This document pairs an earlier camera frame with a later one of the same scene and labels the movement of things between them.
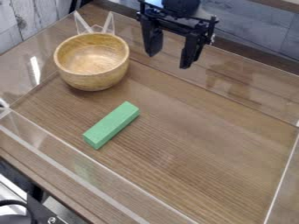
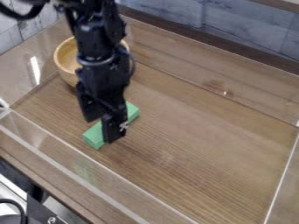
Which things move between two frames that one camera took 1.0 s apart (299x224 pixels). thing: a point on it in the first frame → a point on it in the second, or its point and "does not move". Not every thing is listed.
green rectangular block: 97,136 does not move
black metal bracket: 42,214 does not move
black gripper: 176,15 → 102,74
